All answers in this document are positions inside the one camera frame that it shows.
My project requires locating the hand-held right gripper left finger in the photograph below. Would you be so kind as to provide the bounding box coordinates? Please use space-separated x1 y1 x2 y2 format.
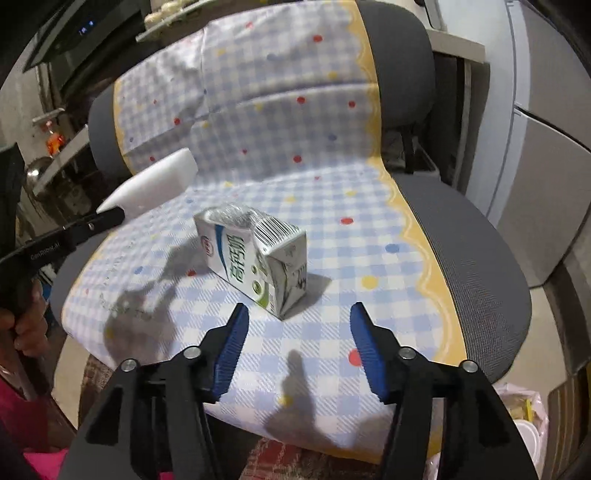
69 302 251 480

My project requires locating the person's left hand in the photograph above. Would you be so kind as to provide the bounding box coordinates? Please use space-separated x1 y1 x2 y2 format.
0 281 49 358

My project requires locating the steel pot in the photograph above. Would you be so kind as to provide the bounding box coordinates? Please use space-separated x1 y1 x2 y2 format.
25 157 54 195

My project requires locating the blue checkered dotted cloth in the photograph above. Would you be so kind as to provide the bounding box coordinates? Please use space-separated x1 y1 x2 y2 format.
62 0 467 464

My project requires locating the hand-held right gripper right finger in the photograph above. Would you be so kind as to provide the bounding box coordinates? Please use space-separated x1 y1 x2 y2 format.
349 301 539 480

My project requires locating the red patterned cloth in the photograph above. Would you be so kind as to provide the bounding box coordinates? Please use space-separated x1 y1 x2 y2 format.
81 355 384 480

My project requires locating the person's left forearm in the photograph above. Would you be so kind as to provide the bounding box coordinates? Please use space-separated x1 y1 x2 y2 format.
0 364 75 480

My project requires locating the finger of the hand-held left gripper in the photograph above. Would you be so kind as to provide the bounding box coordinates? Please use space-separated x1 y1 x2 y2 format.
60 205 126 252

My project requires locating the white milk carton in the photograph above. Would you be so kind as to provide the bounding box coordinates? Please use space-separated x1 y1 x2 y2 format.
193 205 308 321

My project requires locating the grey office chair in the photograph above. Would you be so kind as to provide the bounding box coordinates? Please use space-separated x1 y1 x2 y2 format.
55 0 533 386

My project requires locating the white foam block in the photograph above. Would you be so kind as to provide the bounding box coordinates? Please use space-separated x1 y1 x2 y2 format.
100 148 198 220

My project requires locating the white side table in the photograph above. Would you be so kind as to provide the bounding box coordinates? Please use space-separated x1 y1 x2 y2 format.
429 28 490 63

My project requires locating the grey refrigerator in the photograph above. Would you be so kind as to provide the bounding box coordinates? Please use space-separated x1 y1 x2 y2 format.
489 0 591 289

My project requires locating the black range hood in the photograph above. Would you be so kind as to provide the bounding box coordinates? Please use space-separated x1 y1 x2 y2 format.
23 0 153 93

